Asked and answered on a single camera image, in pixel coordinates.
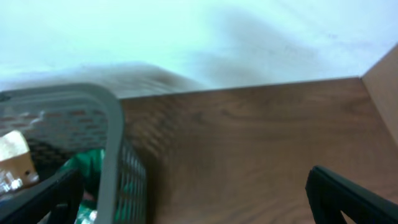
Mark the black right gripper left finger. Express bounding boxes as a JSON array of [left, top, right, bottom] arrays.
[[1, 169, 84, 224]]

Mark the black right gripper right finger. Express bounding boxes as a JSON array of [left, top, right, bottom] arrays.
[[305, 166, 397, 224]]

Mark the green red coffee sachet bag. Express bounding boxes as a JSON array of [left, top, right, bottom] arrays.
[[58, 149, 105, 224]]

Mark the beige mushroom snack pouch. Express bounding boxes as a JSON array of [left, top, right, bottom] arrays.
[[1, 131, 39, 196]]

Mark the grey plastic slotted basket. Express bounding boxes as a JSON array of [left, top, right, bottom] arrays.
[[1, 84, 147, 223]]

